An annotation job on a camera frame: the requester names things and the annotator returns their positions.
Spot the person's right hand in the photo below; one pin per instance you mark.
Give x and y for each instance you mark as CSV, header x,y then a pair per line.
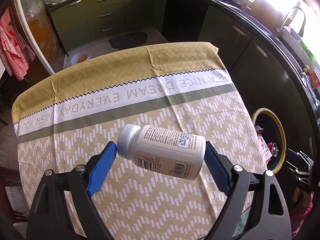
x,y
301,199

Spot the red white milk carton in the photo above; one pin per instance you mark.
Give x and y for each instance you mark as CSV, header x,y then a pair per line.
x,y
266,153

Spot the patterned tablecloth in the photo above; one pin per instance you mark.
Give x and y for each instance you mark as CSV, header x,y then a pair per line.
x,y
171,92

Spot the glass sliding door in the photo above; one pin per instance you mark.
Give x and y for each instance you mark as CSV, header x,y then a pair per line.
x,y
40,33

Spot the green lower cabinets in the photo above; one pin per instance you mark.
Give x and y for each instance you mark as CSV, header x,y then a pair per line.
x,y
263,69

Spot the red aluminium can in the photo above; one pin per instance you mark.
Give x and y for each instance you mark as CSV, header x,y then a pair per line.
x,y
272,146

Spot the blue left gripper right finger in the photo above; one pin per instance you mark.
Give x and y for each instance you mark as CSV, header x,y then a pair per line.
x,y
219,167

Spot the wooden cutting board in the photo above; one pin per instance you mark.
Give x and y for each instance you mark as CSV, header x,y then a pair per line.
x,y
266,14

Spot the red checked apron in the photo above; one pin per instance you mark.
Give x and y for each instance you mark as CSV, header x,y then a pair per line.
x,y
15,53

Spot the yellow rimmed blue trash bin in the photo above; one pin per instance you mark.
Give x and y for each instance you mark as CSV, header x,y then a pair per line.
x,y
273,133

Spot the tall chrome faucet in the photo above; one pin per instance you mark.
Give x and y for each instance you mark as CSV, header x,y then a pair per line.
x,y
288,18

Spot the white pill bottle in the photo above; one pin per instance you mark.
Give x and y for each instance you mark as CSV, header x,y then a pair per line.
x,y
165,151

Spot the dark floor mat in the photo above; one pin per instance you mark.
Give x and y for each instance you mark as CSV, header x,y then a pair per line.
x,y
127,41

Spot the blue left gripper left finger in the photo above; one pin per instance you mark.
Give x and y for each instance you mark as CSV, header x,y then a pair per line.
x,y
100,171

